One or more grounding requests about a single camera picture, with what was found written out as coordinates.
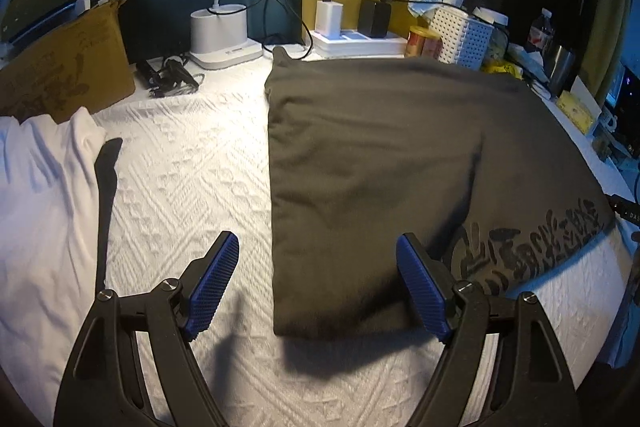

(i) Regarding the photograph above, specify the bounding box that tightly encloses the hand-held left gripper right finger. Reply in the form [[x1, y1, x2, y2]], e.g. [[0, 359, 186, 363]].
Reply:
[[395, 233, 583, 427]]

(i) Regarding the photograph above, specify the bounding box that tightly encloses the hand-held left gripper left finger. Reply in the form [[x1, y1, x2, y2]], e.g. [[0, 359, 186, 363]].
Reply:
[[52, 231, 241, 427]]

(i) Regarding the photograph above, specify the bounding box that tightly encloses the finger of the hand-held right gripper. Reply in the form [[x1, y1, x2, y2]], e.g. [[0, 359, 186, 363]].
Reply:
[[606, 192, 640, 224]]

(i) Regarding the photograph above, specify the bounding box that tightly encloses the dark printed t-shirt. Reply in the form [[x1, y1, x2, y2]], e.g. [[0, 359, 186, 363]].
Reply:
[[264, 47, 617, 340]]

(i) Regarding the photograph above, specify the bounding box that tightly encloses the white printed mug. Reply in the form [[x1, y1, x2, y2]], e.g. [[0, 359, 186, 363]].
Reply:
[[597, 109, 621, 138]]

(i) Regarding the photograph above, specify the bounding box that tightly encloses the yellow tissue box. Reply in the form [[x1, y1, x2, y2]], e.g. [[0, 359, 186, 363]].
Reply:
[[556, 77, 601, 135]]

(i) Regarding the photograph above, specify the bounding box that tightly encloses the computer monitor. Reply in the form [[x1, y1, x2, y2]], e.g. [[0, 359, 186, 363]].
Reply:
[[605, 62, 640, 108]]

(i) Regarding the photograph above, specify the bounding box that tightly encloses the white textured table cover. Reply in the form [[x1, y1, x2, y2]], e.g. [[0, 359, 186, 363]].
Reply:
[[0, 52, 640, 427]]

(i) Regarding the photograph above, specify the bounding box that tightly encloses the steel tumbler with black lid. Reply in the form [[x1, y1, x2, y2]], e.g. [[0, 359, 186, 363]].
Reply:
[[542, 44, 578, 98]]

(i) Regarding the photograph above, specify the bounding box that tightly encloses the white garment with black trim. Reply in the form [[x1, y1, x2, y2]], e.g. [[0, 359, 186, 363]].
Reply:
[[0, 107, 123, 427]]

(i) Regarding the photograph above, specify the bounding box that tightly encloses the yellow snack packet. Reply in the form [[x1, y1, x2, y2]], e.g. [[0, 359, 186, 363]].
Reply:
[[482, 59, 524, 81]]

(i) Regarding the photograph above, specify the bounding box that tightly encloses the clear plastic water bottle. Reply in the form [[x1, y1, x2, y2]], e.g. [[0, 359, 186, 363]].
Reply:
[[530, 8, 555, 52]]

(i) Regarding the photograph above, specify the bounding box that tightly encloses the narrow yellow curtain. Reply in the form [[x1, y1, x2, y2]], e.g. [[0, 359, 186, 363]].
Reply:
[[580, 0, 633, 78]]

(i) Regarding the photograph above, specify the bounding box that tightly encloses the clear jar with white lid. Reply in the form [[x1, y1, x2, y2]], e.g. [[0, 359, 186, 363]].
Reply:
[[472, 7, 512, 62]]

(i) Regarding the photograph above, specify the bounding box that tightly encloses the white perforated plastic basket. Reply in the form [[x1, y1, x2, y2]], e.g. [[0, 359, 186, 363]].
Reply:
[[429, 6, 495, 72]]

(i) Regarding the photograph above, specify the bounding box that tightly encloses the red jar with gold lid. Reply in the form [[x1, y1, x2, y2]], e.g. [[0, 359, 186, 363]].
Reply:
[[406, 26, 443, 58]]

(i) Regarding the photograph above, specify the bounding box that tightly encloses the white power strip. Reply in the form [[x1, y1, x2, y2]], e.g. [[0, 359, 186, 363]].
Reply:
[[308, 29, 408, 59]]

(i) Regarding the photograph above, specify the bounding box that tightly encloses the brown cardboard box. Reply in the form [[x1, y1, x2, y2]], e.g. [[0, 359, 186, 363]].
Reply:
[[0, 0, 137, 125]]

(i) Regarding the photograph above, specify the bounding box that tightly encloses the black charger plug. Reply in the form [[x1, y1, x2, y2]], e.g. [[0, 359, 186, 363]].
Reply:
[[358, 0, 392, 39]]

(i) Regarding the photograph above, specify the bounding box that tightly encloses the white charger plug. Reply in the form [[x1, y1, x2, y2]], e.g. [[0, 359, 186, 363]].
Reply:
[[315, 0, 344, 40]]

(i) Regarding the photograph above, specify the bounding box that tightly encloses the crumpled white tissue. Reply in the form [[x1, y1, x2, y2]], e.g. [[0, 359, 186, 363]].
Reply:
[[407, 0, 451, 18]]

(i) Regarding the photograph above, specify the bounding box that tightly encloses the black cable bundle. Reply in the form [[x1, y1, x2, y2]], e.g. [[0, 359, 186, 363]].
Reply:
[[136, 54, 206, 98]]

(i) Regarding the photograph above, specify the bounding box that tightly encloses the black charger cable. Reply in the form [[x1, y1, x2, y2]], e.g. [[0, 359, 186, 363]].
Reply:
[[207, 0, 332, 60]]

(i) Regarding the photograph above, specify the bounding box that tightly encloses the black usb cable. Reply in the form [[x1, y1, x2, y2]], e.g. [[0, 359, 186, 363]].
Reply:
[[380, 0, 451, 8]]

